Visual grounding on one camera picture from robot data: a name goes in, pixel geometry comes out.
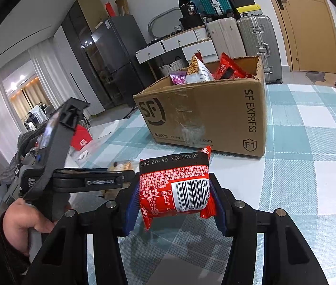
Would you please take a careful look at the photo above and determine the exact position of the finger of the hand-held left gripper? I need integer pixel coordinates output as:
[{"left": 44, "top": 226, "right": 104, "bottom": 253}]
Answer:
[{"left": 52, "top": 168, "right": 136, "bottom": 192}]

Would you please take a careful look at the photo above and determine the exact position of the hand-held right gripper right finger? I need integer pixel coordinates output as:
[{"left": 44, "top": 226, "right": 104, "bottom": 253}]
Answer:
[{"left": 210, "top": 173, "right": 329, "bottom": 285}]

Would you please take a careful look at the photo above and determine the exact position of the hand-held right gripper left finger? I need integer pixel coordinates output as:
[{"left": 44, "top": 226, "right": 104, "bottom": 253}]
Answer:
[{"left": 23, "top": 181, "right": 140, "bottom": 285}]

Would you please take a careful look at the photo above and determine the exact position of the yellow biscuit packet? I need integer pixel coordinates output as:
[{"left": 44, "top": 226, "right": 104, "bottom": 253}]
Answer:
[{"left": 101, "top": 160, "right": 135, "bottom": 198}]

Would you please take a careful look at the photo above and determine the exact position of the red orange snack packet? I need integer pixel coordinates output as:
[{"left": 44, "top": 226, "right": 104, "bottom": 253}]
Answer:
[{"left": 139, "top": 145, "right": 217, "bottom": 232}]

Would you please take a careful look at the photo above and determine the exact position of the brown cardboard box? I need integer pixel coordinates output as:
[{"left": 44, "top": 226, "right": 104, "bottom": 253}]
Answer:
[{"left": 133, "top": 55, "right": 267, "bottom": 158}]

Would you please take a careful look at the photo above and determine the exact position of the purple snack packet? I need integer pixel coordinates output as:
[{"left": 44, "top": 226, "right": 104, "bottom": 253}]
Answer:
[{"left": 169, "top": 71, "right": 189, "bottom": 86}]

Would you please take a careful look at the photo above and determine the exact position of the white orange noodle snack packet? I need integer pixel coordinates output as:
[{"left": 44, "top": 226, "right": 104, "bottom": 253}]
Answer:
[{"left": 184, "top": 53, "right": 215, "bottom": 84}]

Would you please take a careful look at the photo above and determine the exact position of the red dark chocolate packet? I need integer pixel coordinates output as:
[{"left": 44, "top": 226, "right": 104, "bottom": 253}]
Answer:
[{"left": 212, "top": 53, "right": 256, "bottom": 80}]

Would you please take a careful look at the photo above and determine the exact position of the person's left hand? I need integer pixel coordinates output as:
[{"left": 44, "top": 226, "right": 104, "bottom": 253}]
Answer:
[{"left": 2, "top": 197, "right": 58, "bottom": 257}]

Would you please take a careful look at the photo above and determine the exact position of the red gift box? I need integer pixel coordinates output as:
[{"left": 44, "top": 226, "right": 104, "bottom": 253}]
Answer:
[{"left": 71, "top": 125, "right": 93, "bottom": 151}]

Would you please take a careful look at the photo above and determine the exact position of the patterned rug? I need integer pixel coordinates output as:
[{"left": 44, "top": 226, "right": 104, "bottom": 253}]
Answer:
[{"left": 123, "top": 107, "right": 140, "bottom": 120}]

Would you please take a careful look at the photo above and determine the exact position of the dark glass cabinet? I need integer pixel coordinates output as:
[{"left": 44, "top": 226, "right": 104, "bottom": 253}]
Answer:
[{"left": 61, "top": 1, "right": 121, "bottom": 110}]

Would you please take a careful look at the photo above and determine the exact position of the blue checked tablecloth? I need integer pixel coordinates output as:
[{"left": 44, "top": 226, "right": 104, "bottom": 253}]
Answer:
[{"left": 86, "top": 84, "right": 336, "bottom": 285}]

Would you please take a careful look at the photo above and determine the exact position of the dark grey fridge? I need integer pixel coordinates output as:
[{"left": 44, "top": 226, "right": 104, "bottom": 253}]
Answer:
[{"left": 91, "top": 15, "right": 152, "bottom": 107}]

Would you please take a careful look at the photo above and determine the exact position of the woven laundry basket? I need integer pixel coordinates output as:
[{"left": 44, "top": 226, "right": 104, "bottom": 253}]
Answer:
[{"left": 159, "top": 56, "right": 188, "bottom": 78}]

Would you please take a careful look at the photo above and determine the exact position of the tall flat cardboard box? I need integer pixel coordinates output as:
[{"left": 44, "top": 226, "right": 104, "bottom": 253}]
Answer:
[{"left": 77, "top": 0, "right": 109, "bottom": 29}]

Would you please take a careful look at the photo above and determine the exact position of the brown paper bag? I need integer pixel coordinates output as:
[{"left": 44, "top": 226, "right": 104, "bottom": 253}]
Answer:
[{"left": 115, "top": 0, "right": 130, "bottom": 17}]

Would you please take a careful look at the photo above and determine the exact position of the white dresser with drawers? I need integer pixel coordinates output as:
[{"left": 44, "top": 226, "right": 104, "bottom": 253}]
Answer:
[{"left": 135, "top": 25, "right": 219, "bottom": 66}]

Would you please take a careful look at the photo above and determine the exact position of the grey door mat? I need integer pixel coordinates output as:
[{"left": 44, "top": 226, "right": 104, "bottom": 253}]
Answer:
[{"left": 306, "top": 71, "right": 326, "bottom": 84}]

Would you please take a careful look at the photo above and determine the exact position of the oval mirror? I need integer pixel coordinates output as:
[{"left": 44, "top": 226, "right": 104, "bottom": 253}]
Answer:
[{"left": 148, "top": 7, "right": 183, "bottom": 36}]

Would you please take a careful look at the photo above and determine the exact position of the silver suitcase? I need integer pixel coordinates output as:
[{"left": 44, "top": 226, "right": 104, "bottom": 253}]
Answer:
[{"left": 237, "top": 15, "right": 284, "bottom": 84}]

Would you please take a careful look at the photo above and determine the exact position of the beige suitcase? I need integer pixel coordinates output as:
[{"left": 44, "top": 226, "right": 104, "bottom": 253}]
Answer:
[{"left": 206, "top": 17, "right": 246, "bottom": 59}]

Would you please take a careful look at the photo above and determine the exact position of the black storage box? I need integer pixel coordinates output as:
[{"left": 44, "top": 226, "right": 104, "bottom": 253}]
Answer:
[{"left": 179, "top": 13, "right": 204, "bottom": 30}]

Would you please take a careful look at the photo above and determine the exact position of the black printed bag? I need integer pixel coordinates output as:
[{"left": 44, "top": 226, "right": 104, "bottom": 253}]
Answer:
[{"left": 178, "top": 0, "right": 198, "bottom": 17}]

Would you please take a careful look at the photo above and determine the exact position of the wooden door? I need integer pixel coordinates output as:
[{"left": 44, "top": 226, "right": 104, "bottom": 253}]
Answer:
[{"left": 260, "top": 0, "right": 336, "bottom": 72}]

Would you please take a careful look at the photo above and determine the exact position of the plain black shoe box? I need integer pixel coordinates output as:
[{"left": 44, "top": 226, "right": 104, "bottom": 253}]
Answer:
[{"left": 230, "top": 0, "right": 257, "bottom": 9}]

